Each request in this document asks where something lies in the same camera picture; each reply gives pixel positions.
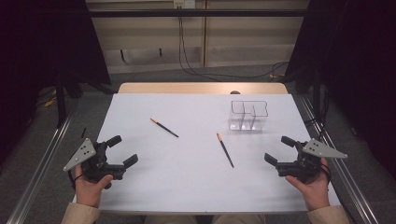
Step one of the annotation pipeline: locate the black wall cable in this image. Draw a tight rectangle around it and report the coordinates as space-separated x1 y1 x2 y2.
177 16 290 83

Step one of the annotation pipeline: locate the black horizontal bar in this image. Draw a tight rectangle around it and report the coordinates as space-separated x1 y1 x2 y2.
88 8 309 18

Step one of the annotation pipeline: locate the black pencil with orange end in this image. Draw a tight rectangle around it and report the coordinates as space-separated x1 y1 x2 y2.
216 133 235 169
149 117 180 138

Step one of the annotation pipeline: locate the white wall outlet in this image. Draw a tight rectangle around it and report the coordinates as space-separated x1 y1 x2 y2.
173 0 196 9

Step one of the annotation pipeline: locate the white table mat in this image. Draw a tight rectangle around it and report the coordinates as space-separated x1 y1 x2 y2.
73 92 341 214

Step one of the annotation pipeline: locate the black metal stand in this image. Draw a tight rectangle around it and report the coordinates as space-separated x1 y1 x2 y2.
55 73 68 129

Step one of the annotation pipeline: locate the left hand-held gripper cable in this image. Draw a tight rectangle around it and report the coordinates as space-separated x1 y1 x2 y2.
67 169 84 191

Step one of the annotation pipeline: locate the black curtain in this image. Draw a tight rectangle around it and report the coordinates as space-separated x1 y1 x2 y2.
284 0 396 178
0 0 112 162

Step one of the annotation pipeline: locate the person's left hand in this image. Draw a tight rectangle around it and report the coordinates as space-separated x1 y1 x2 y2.
74 163 115 209

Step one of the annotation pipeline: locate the person's right hand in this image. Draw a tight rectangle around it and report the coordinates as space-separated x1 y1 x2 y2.
285 157 331 213

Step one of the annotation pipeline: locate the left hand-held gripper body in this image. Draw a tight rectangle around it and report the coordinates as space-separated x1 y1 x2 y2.
63 137 126 190

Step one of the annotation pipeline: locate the clear plastic organizer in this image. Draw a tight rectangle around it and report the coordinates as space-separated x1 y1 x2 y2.
228 100 269 133

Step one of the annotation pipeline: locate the yellow item on floor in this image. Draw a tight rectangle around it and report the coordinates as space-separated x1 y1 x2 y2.
43 96 59 108

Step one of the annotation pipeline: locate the aluminium rail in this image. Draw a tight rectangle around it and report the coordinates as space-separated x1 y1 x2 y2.
300 94 379 224
6 99 80 224

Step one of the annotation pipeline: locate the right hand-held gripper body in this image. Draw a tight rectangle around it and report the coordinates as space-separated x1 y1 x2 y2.
275 138 348 185

